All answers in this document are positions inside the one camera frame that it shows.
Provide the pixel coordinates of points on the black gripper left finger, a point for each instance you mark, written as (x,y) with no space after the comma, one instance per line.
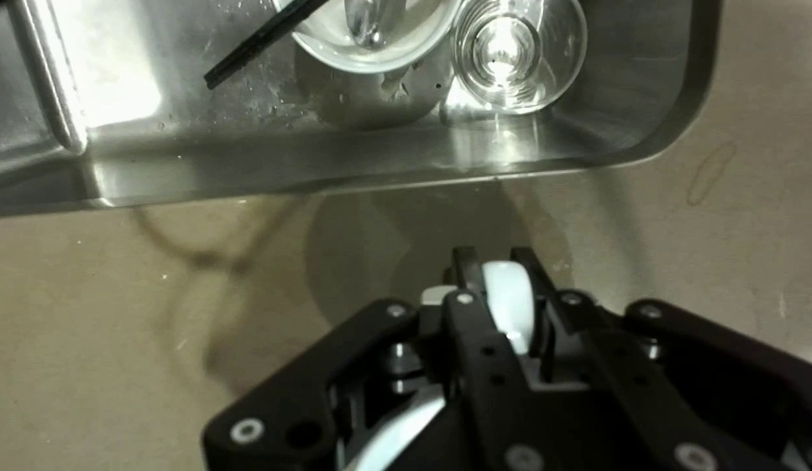
(473,367)

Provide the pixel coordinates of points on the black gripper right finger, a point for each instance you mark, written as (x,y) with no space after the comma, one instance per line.
(669,394)

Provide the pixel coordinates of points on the white ceramic mug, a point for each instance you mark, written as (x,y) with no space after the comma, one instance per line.
(509,305)

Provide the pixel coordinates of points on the stainless steel sink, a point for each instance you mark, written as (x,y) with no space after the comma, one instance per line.
(250,133)

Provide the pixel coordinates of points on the small white bowl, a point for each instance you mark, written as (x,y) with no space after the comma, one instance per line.
(520,62)

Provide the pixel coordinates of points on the white ceramic bowl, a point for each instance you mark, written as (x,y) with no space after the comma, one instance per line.
(422,36)

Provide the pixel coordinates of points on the metal spoon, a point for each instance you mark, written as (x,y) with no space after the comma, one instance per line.
(369,21)

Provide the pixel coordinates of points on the thin black stick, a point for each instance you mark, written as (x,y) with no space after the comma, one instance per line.
(256,42)

